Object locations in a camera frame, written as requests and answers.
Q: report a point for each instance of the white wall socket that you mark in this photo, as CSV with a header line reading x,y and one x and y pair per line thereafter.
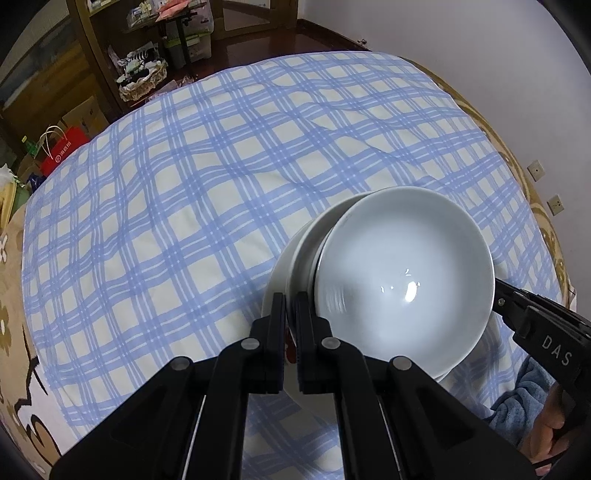
x,y
555,205
536,170

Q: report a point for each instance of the wicker basket with items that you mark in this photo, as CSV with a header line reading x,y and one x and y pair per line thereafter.
x,y
134,85

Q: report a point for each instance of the brown patterned blanket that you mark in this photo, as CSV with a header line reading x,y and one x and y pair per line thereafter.
x,y
27,431

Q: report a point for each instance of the wooden door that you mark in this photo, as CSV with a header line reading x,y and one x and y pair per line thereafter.
x,y
236,18

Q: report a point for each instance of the blue plaid cloth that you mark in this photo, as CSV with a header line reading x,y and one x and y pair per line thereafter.
x,y
157,239

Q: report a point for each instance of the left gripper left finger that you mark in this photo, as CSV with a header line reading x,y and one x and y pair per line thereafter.
x,y
188,420

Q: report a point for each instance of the small black side table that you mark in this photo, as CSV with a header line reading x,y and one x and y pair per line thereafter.
x,y
181,29

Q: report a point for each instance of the blue towel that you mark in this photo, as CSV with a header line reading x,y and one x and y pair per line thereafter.
x,y
514,413

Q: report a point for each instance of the cardboard box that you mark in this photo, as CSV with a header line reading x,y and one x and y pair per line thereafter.
x,y
88,117

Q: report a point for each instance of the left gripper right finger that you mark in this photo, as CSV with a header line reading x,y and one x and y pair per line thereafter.
x,y
395,421

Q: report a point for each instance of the plain white bowl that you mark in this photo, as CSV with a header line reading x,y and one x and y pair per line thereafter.
x,y
323,239

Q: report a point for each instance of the wooden wardrobe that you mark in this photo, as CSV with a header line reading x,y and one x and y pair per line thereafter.
x,y
58,62

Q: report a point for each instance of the person right hand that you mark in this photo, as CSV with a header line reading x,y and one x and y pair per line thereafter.
x,y
543,442

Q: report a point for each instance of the large cherry plate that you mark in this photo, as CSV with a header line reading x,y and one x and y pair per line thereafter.
x,y
321,406

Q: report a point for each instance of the red patterned bowl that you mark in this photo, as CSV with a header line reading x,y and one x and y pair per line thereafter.
x,y
401,281

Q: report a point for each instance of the red paper bag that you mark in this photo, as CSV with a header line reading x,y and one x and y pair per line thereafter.
x,y
58,144

